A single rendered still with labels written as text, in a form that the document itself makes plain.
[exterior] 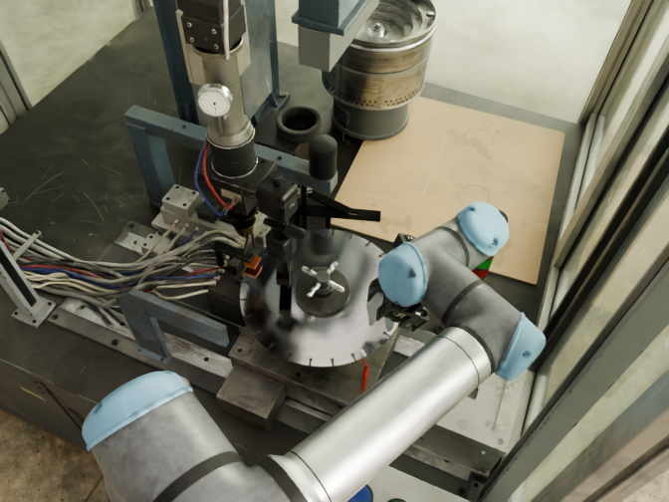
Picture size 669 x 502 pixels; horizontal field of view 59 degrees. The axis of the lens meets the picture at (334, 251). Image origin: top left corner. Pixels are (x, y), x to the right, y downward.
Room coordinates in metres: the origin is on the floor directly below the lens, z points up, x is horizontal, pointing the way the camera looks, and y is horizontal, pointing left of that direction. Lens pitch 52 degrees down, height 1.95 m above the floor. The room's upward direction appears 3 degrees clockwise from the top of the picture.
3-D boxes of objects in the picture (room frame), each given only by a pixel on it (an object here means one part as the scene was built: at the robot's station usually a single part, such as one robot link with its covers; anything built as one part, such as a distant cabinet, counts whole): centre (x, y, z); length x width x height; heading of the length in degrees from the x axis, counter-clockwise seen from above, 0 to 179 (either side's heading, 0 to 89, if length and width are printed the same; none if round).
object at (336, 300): (0.67, 0.02, 0.96); 0.11 x 0.11 x 0.03
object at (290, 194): (0.67, 0.10, 1.17); 0.06 x 0.05 x 0.20; 60
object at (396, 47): (1.45, -0.09, 0.93); 0.31 x 0.31 x 0.36
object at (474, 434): (0.49, -0.27, 0.82); 0.18 x 0.18 x 0.15; 69
